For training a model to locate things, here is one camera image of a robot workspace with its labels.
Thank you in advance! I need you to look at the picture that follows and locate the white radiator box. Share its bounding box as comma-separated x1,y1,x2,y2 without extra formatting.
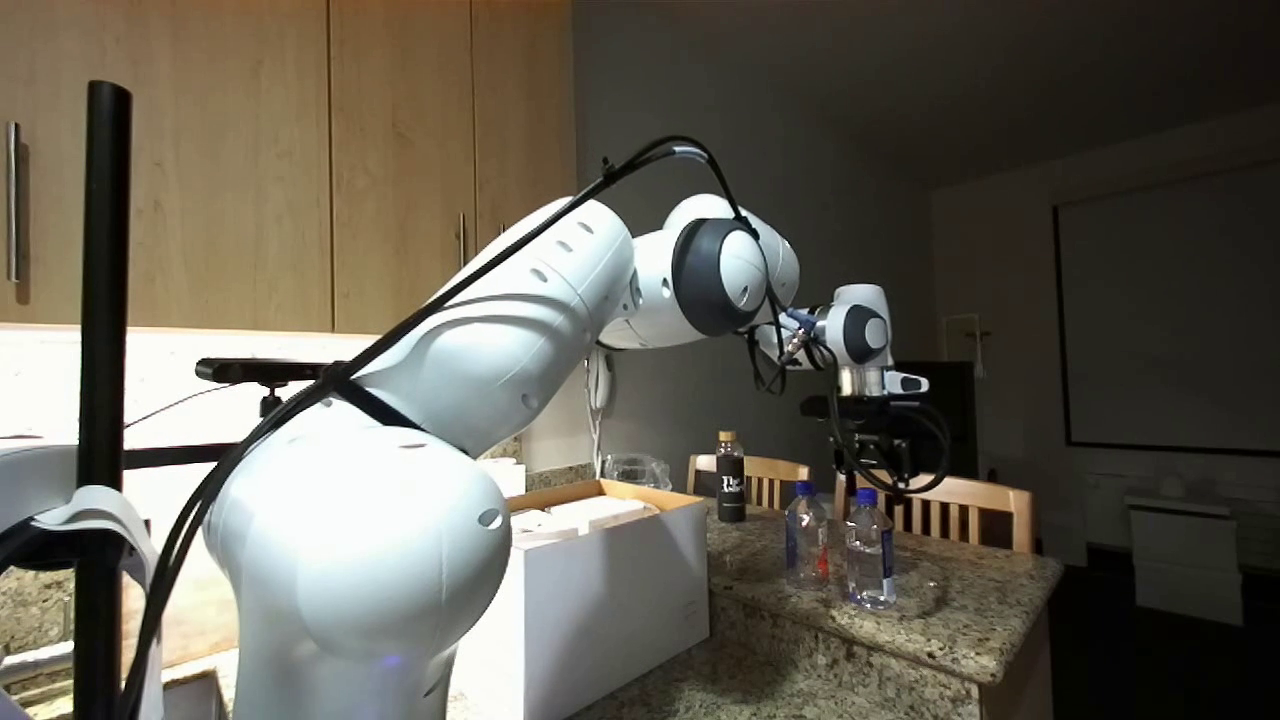
1122,492,1247,631

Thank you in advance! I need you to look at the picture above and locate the black stand pole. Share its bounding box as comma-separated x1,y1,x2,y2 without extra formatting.
71,75,336,720

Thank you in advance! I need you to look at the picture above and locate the wooden slatted chair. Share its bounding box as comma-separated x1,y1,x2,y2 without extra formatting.
832,467,1034,555
684,452,811,522

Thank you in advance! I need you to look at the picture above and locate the dark glass bottle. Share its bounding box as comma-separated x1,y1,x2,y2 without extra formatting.
710,427,747,528

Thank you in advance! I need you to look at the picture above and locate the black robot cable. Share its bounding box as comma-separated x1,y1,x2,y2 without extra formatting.
116,134,804,720

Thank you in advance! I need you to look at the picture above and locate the wooden wall cabinet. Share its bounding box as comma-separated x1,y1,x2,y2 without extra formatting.
0,0,579,335

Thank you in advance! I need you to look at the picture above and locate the grey clamp bracket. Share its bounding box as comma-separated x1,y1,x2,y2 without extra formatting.
22,483,155,578

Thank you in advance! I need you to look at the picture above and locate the clear glass bowl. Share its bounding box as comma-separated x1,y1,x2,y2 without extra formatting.
597,452,674,497

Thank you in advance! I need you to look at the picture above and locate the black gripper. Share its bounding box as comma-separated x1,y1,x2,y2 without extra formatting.
836,391,929,505

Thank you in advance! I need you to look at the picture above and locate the white cardboard box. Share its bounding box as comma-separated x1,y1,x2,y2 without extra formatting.
444,478,710,720

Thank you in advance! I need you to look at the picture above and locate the metal cabinet handle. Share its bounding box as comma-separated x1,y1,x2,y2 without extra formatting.
2,122,33,291

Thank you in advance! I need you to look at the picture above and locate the black screen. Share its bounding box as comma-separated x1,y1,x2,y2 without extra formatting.
915,357,979,482

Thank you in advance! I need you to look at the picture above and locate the dark projection screen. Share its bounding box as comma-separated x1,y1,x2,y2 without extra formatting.
1052,163,1280,462

